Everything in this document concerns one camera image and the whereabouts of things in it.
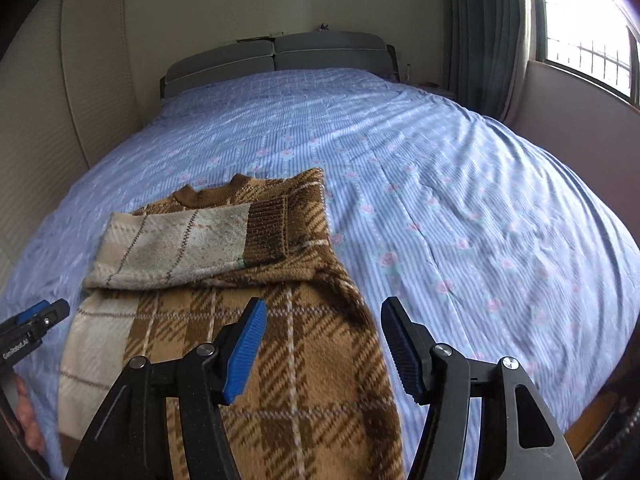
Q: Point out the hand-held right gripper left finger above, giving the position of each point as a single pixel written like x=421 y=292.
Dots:
x=244 y=355

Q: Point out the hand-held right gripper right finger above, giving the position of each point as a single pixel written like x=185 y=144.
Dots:
x=403 y=355

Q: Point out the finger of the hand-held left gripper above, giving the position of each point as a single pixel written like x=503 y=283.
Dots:
x=36 y=314

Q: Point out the brown plaid knit sweater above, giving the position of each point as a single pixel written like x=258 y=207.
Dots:
x=240 y=280

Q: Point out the person's left hand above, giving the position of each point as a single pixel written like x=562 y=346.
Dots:
x=27 y=415

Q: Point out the bed with blue sheet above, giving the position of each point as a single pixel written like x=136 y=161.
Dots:
x=425 y=200

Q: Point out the grey padded headboard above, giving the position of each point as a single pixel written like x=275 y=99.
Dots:
x=280 y=57

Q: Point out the grey-green curtain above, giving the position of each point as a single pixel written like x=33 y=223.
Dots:
x=487 y=35

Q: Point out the window with metal grille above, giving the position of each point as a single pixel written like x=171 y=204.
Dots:
x=587 y=25

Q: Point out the wooden bed frame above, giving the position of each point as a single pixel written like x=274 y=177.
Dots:
x=600 y=410

